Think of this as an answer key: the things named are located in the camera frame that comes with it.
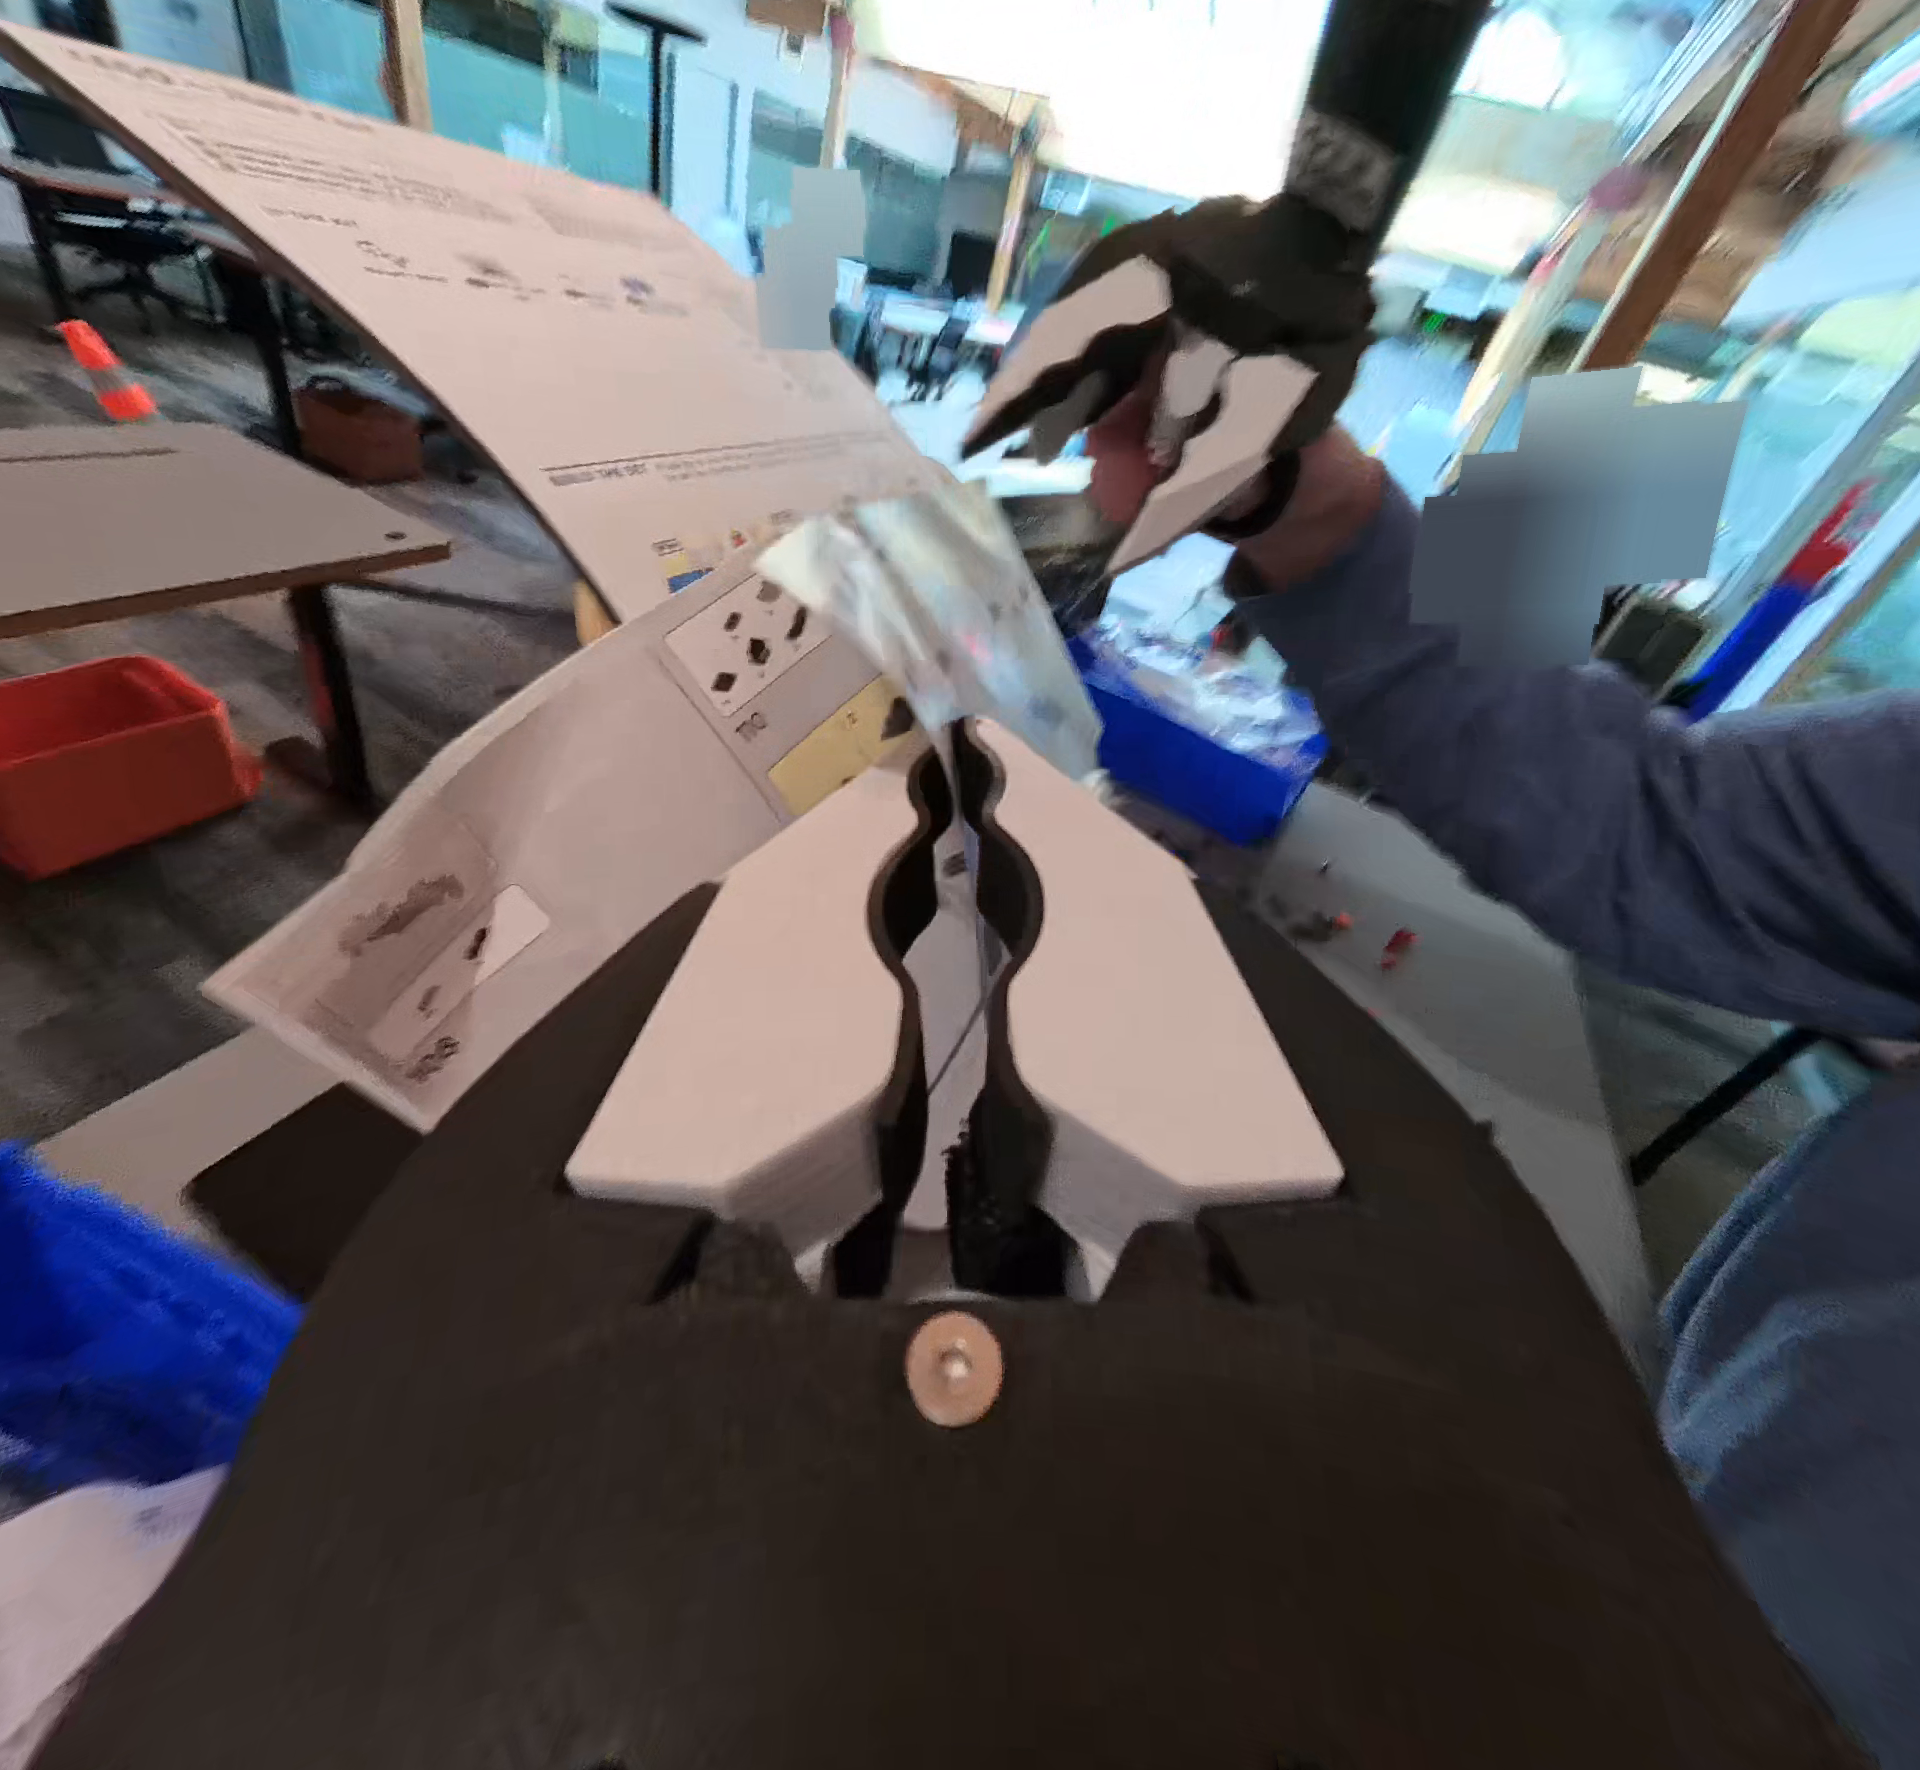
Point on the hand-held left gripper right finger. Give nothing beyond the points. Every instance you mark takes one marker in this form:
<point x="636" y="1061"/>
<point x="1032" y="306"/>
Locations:
<point x="1155" y="1049"/>

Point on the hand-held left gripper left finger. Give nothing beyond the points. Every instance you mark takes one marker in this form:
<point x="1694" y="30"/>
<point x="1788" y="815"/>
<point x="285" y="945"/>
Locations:
<point x="750" y="1049"/>

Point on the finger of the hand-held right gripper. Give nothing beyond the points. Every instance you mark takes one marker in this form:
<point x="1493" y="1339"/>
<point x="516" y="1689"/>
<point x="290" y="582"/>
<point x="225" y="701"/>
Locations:
<point x="1087" y="314"/>
<point x="1244" y="419"/>

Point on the blue storage bin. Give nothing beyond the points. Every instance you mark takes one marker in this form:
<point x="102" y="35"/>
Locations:
<point x="1199" y="781"/>
<point x="118" y="1318"/>

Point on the clear plastic bag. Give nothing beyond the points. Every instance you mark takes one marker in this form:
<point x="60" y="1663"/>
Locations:
<point x="932" y="601"/>

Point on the person's right forearm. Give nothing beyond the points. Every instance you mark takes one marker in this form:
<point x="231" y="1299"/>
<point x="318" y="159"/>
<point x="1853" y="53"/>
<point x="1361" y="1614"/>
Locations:
<point x="1576" y="810"/>

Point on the red lego pin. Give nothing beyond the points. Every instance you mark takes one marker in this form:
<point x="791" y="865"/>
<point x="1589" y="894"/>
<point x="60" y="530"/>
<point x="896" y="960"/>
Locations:
<point x="1397" y="947"/>

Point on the lego instruction booklet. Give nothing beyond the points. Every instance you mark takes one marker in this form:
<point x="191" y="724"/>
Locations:
<point x="449" y="254"/>

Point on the person's right hand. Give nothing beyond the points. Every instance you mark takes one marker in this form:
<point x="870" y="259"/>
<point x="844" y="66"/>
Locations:
<point x="1328" y="508"/>

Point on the heap of clear plastic bags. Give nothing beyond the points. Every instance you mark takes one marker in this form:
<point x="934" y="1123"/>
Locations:
<point x="1215" y="688"/>

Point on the black standing table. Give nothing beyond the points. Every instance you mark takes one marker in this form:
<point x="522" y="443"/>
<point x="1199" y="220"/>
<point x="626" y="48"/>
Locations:
<point x="654" y="23"/>

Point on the black table leg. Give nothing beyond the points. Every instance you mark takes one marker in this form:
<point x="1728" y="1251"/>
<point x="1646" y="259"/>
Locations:
<point x="1726" y="1101"/>

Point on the orange storage bin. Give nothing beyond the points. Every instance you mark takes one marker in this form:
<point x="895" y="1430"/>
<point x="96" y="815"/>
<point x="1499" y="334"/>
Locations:
<point x="105" y="781"/>

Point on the brown basket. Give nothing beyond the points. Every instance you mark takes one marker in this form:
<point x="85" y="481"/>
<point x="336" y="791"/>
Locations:
<point x="360" y="434"/>

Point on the person's blue clothed torso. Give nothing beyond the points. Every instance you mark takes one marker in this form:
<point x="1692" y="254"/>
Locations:
<point x="1800" y="1424"/>

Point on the grey side table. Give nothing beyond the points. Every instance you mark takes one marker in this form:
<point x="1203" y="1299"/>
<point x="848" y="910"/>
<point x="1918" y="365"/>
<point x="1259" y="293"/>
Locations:
<point x="181" y="508"/>

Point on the orange traffic cone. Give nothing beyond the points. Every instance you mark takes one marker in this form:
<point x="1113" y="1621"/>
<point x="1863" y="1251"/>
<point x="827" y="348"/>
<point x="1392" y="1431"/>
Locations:
<point x="109" y="383"/>

